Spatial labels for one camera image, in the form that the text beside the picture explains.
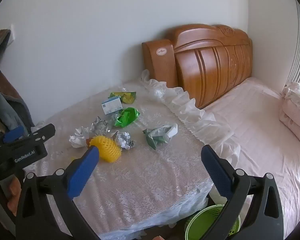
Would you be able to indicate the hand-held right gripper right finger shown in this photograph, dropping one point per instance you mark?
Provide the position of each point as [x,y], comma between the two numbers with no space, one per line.
[216,170]

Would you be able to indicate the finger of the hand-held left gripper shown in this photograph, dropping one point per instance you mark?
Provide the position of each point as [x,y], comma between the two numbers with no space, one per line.
[41,133]
[13,133]

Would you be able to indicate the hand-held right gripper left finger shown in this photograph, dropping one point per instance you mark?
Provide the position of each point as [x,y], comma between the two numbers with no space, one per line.
[83,170]

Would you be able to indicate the yellow foam fruit net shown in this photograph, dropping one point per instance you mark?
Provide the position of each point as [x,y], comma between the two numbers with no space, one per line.
[110,150]

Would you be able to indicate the white paper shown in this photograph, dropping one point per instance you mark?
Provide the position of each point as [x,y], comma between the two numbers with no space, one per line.
[77,137]

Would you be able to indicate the silver foil wrapper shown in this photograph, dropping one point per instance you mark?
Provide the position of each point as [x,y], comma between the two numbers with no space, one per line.
[101,126]

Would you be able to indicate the printed paper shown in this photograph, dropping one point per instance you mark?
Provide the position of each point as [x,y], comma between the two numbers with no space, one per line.
[123,140]

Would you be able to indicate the green plastic basket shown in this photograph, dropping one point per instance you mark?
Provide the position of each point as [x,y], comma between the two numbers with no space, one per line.
[205,220]

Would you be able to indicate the green white plastic bag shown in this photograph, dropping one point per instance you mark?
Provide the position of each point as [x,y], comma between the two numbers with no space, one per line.
[157,135]

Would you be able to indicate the bright green plastic wrapper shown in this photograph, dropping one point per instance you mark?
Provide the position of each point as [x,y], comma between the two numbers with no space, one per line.
[126,116]

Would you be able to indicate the blue white milk carton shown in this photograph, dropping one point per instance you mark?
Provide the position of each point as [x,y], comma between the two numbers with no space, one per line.
[111,105]

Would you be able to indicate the yellow green snack packet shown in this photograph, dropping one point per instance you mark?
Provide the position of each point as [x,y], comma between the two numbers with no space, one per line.
[126,97]

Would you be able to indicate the person's left hand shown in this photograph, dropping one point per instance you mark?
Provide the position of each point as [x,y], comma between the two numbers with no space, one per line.
[13,192]

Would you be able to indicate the grey blue cloth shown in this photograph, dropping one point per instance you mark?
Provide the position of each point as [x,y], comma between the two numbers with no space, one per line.
[12,110]

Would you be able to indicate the brown cloth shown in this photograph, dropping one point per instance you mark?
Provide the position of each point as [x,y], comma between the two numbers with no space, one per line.
[6,82]

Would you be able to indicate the bed with pink sheet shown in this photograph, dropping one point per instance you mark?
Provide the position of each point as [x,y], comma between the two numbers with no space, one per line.
[260,135]

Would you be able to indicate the carved wooden headboard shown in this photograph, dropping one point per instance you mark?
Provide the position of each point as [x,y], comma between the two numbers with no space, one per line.
[215,65]

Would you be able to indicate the plain wooden headboard panel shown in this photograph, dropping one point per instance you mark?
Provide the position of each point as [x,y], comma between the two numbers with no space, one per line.
[160,62]

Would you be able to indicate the white wall switch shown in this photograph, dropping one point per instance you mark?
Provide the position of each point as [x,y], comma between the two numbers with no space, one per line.
[12,33]

